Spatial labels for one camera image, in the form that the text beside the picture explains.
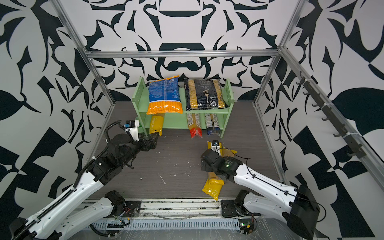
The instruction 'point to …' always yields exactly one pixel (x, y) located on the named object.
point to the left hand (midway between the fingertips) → (151, 130)
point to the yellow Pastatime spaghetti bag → (213, 187)
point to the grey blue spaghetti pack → (212, 125)
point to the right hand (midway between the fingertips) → (210, 161)
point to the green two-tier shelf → (171, 120)
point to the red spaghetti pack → (194, 125)
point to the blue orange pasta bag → (164, 97)
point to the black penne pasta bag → (204, 94)
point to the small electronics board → (246, 226)
